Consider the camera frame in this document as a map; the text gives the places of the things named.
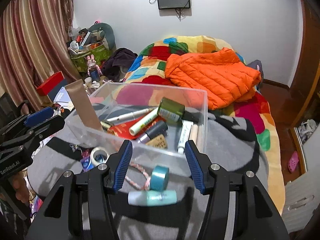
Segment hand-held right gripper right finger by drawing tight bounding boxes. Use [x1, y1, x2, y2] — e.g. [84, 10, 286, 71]
[184, 139, 290, 240]

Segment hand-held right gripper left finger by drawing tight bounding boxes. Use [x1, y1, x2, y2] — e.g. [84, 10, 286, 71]
[26, 139, 133, 240]

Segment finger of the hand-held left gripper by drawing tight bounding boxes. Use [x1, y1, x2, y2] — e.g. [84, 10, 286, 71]
[0, 115, 66, 153]
[0, 106, 55, 137]

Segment white ointment tube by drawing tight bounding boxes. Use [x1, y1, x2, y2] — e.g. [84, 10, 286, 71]
[177, 120, 194, 155]

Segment beige cosmetic tube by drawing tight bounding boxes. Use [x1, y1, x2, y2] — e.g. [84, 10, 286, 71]
[188, 124, 200, 148]

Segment red gold tea packet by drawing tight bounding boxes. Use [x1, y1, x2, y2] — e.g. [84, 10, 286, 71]
[107, 122, 150, 140]

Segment teal tape roll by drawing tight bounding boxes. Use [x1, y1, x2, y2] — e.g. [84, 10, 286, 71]
[150, 165, 170, 192]

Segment brown cosmetic tube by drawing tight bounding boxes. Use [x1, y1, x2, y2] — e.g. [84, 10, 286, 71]
[64, 79, 103, 131]

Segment small wooden stamp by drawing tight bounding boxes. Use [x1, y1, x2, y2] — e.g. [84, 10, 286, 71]
[145, 134, 168, 150]

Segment light green highlighter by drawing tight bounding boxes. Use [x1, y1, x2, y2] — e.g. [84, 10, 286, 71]
[129, 107, 160, 136]

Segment mint green small bottle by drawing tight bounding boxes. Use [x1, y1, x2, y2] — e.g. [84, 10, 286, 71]
[128, 190, 177, 207]

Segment white pen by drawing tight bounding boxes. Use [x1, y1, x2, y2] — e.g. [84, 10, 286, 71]
[106, 107, 155, 122]

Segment green plastic bottle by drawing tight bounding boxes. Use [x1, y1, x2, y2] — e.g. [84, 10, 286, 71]
[157, 97, 200, 125]

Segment clear plastic storage box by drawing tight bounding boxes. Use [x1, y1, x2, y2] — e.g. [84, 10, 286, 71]
[67, 81, 208, 158]

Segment person's left hand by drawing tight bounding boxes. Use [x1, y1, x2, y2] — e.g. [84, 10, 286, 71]
[14, 176, 30, 204]

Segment blue white book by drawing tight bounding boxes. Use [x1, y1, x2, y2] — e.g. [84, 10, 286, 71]
[52, 86, 75, 104]

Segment black chair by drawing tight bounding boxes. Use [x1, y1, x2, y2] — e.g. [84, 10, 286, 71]
[0, 92, 28, 125]

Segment white tape roll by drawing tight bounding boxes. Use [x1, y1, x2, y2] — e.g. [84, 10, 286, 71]
[90, 147, 110, 167]

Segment red box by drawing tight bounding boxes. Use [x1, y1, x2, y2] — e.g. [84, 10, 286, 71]
[36, 71, 65, 96]

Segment small blue pink packet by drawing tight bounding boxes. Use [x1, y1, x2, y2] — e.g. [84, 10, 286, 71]
[80, 155, 94, 172]

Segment grey black blanket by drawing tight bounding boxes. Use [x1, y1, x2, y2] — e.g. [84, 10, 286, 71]
[26, 102, 269, 240]

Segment green patterned box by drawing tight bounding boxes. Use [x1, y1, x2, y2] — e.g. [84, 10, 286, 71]
[70, 47, 113, 73]

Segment pink rabbit toy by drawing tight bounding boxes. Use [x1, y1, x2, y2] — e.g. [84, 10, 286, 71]
[86, 54, 102, 83]

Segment colourful patterned blanket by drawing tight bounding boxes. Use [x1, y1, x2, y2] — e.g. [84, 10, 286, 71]
[124, 35, 287, 213]

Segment striped curtain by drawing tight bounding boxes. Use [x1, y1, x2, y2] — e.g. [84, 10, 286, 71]
[0, 0, 81, 110]

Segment orange puffer jacket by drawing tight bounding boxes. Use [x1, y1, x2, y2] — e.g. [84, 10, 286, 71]
[165, 47, 262, 110]

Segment dark cloth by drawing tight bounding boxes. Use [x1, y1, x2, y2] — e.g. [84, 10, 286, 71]
[102, 48, 138, 82]

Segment pink slipper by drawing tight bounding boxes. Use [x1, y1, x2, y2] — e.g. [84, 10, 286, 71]
[287, 151, 300, 173]

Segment grey neck pillow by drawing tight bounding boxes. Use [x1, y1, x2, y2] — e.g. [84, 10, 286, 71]
[88, 22, 116, 52]

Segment white cabinet door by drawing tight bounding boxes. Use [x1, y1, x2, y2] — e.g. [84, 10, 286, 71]
[282, 172, 320, 233]

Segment dark backpack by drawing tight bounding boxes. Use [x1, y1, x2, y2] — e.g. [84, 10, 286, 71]
[246, 60, 264, 90]

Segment white shoes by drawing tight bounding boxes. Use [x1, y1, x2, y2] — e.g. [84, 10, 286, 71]
[297, 119, 317, 143]

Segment wooden wardrobe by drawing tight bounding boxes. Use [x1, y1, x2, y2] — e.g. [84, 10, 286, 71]
[287, 0, 320, 175]

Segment pink white braided cord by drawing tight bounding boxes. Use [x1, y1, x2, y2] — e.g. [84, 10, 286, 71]
[125, 161, 152, 190]

